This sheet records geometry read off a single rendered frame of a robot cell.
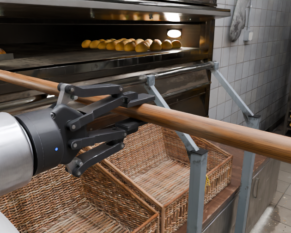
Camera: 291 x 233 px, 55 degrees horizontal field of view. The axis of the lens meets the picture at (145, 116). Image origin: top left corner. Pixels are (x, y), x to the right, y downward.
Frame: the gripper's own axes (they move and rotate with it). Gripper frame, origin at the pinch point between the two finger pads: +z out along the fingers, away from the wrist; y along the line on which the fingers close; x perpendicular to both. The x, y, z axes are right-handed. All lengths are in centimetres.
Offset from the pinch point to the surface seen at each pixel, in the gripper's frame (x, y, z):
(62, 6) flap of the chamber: -53, -20, 22
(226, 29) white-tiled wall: -68, -13, 174
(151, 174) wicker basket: -52, 60, 68
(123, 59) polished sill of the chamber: -67, 1, 64
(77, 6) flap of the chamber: -52, -20, 27
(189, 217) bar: -10, 49, 38
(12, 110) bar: -29.5, 4.0, -8.2
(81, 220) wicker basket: -50, 60, 21
